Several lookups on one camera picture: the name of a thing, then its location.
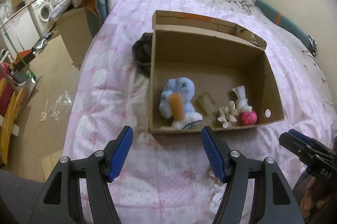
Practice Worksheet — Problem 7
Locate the white towel bunny toy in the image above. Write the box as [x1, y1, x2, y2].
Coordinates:
[232, 85, 253, 113]

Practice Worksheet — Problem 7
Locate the person right hand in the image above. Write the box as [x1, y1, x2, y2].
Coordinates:
[299, 177, 336, 223]

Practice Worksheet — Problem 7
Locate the clear plastic packet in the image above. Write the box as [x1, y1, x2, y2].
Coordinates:
[209, 170, 226, 214]

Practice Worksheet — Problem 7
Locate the pink ball toy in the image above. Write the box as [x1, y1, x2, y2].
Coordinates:
[240, 110, 258, 126]

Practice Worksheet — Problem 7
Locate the cream scrunchie toy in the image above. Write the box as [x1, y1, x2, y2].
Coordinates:
[218, 101, 239, 129]

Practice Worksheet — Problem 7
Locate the orange foam roll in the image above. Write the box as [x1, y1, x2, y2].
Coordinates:
[168, 92, 185, 121]

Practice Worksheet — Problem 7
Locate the pink red plastic stool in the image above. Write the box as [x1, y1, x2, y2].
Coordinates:
[0, 62, 14, 117]

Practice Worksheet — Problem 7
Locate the teal bed headboard cushion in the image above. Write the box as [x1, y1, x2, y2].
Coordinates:
[255, 0, 317, 57]

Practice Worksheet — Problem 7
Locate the light blue plush toy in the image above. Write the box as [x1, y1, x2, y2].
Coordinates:
[159, 77, 203, 131]

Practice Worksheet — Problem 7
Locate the brown cardboard box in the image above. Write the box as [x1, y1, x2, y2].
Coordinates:
[148, 10, 284, 133]

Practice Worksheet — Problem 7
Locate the dark striped cloth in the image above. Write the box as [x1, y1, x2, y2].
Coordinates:
[132, 32, 152, 76]

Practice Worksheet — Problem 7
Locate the large cardboard box beside bed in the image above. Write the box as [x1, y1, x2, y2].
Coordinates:
[56, 7, 102, 69]

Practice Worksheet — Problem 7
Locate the white washing machine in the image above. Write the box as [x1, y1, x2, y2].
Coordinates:
[28, 0, 53, 33]

